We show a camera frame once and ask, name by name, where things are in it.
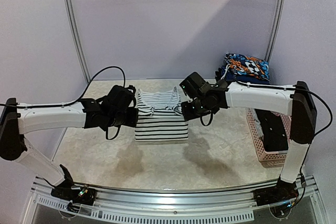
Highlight black white striped shirt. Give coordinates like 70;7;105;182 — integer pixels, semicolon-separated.
134;87;188;142

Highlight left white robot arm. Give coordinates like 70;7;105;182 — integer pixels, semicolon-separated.
1;85;139;200

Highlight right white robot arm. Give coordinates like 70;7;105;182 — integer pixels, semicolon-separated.
180;72;317;201

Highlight pink plastic laundry basket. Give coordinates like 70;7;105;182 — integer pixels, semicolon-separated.
246;108;291;167

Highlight dark blue folded garment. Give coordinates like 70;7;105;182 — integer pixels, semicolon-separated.
221;68;269;84

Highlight blue orange patterned shorts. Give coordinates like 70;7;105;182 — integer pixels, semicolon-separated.
224;53;270;81

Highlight grey garment in basket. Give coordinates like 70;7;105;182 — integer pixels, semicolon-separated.
254;119;264;140

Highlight black garment in basket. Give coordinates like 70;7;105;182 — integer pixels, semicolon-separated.
255;110;288;152

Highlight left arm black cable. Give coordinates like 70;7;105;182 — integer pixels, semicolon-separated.
0;66;137;141

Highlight aluminium front rail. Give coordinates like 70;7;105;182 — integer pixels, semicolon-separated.
23;176;328;223

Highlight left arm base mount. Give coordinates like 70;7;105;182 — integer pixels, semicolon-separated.
51;164;97;206

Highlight right aluminium corner post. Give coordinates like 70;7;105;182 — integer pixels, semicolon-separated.
265;0;285;62

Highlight aluminium corner post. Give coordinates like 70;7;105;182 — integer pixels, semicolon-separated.
64;0;90;83
265;0;285;62

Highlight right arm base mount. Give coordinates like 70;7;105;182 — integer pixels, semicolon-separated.
252;173;307;207

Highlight left aluminium corner post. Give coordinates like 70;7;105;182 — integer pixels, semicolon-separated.
64;0;90;83

